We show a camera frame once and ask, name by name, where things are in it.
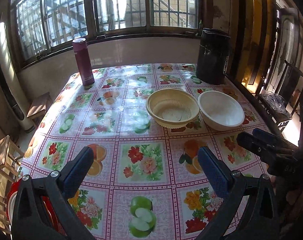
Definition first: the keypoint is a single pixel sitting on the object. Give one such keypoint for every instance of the barred window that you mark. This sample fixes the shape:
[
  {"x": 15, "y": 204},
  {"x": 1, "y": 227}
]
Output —
[{"x": 44, "y": 28}]

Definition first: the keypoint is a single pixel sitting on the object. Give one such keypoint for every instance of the large cream colander bowl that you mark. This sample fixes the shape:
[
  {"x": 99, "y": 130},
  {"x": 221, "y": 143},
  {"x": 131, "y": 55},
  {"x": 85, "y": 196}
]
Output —
[{"x": 172, "y": 108}]

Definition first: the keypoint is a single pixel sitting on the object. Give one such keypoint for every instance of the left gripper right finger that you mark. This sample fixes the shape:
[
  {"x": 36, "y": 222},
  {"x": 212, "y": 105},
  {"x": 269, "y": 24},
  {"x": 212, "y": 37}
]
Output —
[{"x": 259, "y": 219}]

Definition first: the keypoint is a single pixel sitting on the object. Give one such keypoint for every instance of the black electric kettle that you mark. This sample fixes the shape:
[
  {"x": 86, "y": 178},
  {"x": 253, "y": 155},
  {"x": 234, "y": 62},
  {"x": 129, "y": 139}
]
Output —
[{"x": 213, "y": 56}]

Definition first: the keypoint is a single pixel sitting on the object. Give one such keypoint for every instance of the magenta thermos bottle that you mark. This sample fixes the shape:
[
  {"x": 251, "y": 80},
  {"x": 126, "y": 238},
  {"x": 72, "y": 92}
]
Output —
[{"x": 83, "y": 61}]

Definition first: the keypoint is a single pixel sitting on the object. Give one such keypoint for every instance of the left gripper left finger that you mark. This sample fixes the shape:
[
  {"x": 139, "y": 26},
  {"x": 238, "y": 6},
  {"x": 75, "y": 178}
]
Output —
[{"x": 42, "y": 210}]

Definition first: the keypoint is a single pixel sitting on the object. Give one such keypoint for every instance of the white standing air conditioner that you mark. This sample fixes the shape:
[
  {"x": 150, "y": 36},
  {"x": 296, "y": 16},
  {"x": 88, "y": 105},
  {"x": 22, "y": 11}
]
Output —
[{"x": 10, "y": 85}]

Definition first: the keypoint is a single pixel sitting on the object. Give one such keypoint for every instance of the large white bowl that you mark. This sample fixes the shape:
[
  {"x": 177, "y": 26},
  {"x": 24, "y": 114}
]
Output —
[{"x": 220, "y": 111}]

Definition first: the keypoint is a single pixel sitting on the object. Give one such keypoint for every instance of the light wooden stool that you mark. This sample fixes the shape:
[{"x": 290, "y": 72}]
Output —
[{"x": 10, "y": 155}]

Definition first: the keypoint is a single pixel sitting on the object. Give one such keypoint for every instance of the floral fruit tablecloth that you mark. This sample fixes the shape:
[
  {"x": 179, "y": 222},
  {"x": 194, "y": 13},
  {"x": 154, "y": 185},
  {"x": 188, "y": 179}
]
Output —
[{"x": 145, "y": 181}]

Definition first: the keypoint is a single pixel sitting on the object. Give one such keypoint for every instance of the small wooden stool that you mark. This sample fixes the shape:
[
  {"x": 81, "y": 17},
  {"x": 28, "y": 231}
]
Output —
[{"x": 39, "y": 106}]

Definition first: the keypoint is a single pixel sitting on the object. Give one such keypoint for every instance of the red chair with plate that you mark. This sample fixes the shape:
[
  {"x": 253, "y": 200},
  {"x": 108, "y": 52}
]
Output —
[{"x": 11, "y": 196}]

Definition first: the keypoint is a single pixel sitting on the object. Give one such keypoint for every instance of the clear plastic bag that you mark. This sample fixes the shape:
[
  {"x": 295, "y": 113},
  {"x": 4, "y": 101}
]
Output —
[{"x": 275, "y": 101}]

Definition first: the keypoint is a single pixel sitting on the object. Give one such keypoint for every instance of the dark wooden chair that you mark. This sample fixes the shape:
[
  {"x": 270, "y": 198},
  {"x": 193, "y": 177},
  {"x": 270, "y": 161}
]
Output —
[{"x": 287, "y": 85}]

